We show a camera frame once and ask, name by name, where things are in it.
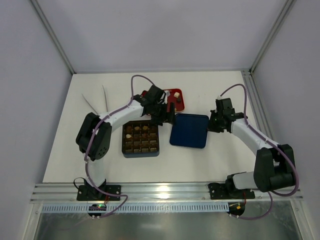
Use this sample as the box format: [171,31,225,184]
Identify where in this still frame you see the blue box lid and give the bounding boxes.
[169,113,209,149]

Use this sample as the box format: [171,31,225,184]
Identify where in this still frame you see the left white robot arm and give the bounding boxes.
[75,84,176,194]

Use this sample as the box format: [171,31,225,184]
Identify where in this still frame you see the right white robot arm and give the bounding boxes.
[207,98,299,193]

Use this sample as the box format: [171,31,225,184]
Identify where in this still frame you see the blue chocolate box with insert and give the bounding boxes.
[121,120,160,159]

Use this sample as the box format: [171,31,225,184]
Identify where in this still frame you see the red rectangular tray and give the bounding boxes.
[134,85,185,115]

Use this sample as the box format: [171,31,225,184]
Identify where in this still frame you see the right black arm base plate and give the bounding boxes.
[207,182,256,200]

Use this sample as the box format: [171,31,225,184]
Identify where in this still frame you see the slotted cable duct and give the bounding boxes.
[41,202,229,214]

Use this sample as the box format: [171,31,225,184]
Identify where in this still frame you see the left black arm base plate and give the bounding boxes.
[76,184,122,201]

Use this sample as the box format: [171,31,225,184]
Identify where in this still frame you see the aluminium rail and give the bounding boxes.
[29,181,305,204]

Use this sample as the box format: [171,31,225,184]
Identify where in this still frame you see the right frame post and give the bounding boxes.
[249,0,297,75]

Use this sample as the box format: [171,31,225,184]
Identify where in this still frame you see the frame post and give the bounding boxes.
[29,0,76,75]
[249,0,297,75]

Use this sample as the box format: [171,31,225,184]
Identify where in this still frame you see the left frame post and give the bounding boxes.
[29,0,76,75]

